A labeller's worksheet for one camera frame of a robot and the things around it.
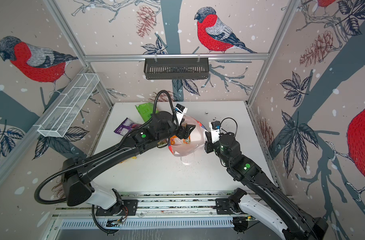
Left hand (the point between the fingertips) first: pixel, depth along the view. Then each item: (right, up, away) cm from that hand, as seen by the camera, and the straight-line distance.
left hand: (190, 122), depth 69 cm
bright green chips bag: (-31, +7, +38) cm, 50 cm away
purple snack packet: (-44, -4, +34) cm, 56 cm away
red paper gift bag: (+5, -12, +20) cm, 24 cm away
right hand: (+7, -5, +1) cm, 9 cm away
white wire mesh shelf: (-64, 0, +2) cm, 64 cm away
